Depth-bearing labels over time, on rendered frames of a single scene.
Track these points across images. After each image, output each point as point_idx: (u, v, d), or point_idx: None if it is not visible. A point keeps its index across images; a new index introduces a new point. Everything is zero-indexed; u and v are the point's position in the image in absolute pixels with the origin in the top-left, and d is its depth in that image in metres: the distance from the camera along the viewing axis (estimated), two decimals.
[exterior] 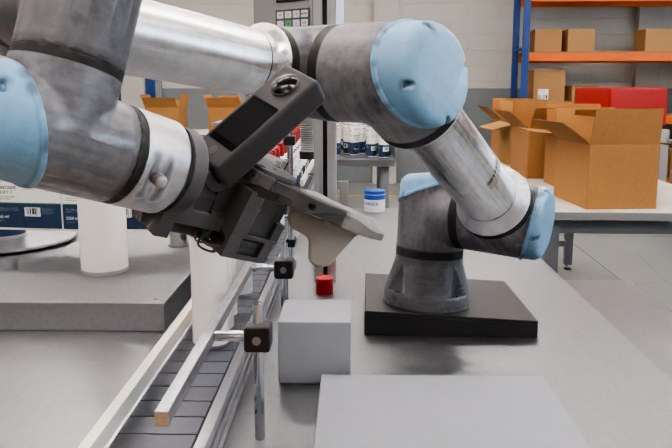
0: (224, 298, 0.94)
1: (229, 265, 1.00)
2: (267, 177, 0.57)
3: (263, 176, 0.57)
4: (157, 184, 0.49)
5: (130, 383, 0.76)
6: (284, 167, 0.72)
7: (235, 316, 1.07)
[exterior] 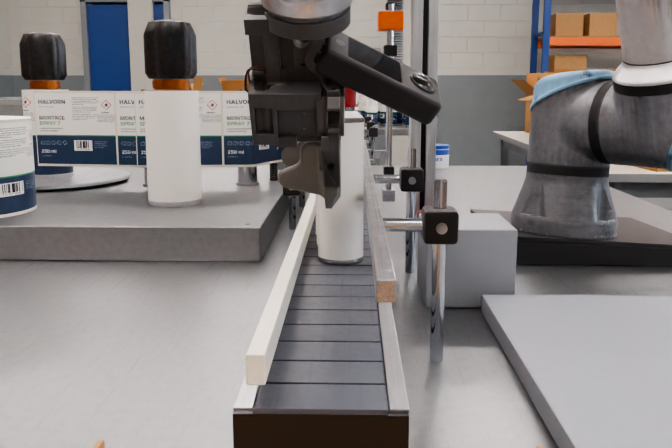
0: (360, 200, 0.76)
1: None
2: (338, 102, 0.59)
3: (337, 98, 0.59)
4: None
5: (281, 281, 0.57)
6: None
7: None
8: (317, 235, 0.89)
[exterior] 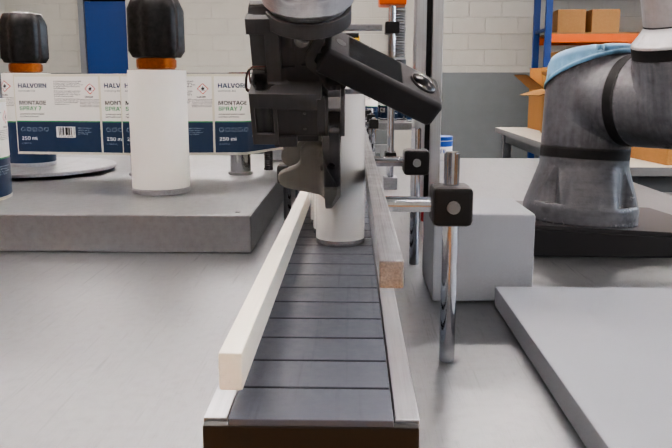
0: (360, 178, 0.71)
1: None
2: (338, 102, 0.59)
3: (337, 98, 0.59)
4: None
5: (268, 268, 0.50)
6: None
7: None
8: (312, 220, 0.83)
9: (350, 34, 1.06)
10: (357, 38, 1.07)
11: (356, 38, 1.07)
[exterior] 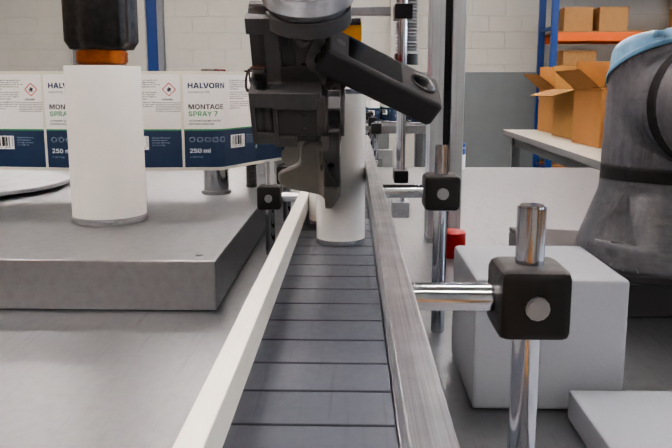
0: (359, 178, 0.71)
1: None
2: (338, 101, 0.59)
3: (337, 98, 0.59)
4: None
5: (195, 428, 0.26)
6: None
7: None
8: (315, 221, 0.82)
9: (350, 22, 0.83)
10: (358, 25, 0.84)
11: (357, 25, 0.84)
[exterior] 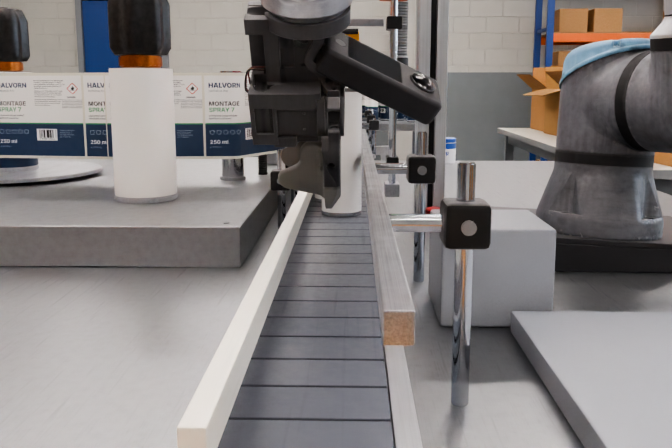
0: (356, 161, 0.87)
1: None
2: (338, 102, 0.59)
3: (337, 98, 0.59)
4: None
5: (250, 300, 0.42)
6: None
7: None
8: (320, 199, 0.98)
9: (349, 32, 0.99)
10: (356, 34, 1.00)
11: (355, 34, 1.00)
